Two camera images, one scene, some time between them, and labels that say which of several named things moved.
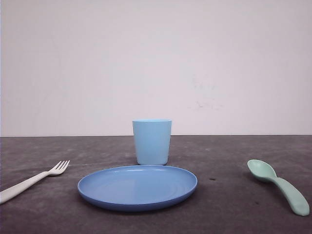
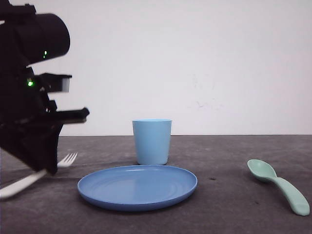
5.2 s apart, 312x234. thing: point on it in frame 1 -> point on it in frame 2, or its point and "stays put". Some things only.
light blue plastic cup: (152, 139) stays put
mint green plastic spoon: (263, 171) stays put
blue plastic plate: (136, 188) stays put
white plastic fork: (6, 195) -> (64, 163)
